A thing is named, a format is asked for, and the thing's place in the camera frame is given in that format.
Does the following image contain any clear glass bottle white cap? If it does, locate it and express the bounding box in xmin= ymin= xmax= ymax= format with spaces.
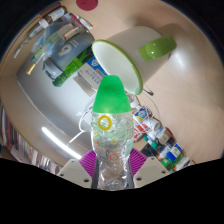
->
xmin=13 ymin=18 xmax=51 ymax=59

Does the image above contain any white LED light bar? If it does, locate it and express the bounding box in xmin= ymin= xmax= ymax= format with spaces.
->
xmin=41 ymin=126 xmax=83 ymax=160

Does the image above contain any clear bottle with green cap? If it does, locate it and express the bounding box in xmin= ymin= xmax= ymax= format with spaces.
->
xmin=90 ymin=74 xmax=135 ymax=192

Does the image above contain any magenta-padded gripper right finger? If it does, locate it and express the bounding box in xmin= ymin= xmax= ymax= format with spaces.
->
xmin=128 ymin=148 xmax=171 ymax=189

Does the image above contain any white mug with green handle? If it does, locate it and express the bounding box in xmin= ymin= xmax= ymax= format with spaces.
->
xmin=91 ymin=24 xmax=178 ymax=96

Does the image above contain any grey water bottle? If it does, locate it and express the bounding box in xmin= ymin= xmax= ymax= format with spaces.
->
xmin=42 ymin=31 xmax=95 ymax=80

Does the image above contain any red and white canister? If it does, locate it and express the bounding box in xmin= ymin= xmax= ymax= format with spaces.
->
xmin=134 ymin=120 xmax=157 ymax=135

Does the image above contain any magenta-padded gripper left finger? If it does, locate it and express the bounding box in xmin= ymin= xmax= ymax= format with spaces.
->
xmin=56 ymin=149 xmax=100 ymax=189

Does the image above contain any flat round red coaster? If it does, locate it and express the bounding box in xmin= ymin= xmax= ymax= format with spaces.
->
xmin=75 ymin=0 xmax=99 ymax=12

